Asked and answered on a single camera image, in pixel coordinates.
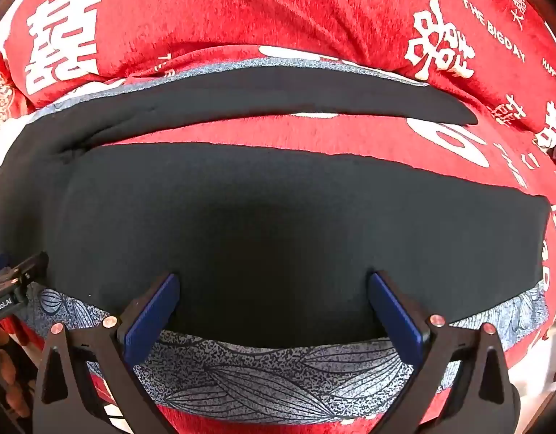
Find person's left hand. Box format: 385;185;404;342
0;324;33;419

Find black pants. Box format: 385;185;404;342
0;64;552;349

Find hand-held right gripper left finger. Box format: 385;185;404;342
31;272;181;434

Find red printed blanket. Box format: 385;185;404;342
0;0;556;434

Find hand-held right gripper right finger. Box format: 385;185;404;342
367;270;522;434

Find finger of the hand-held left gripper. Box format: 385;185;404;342
0;252;50;292

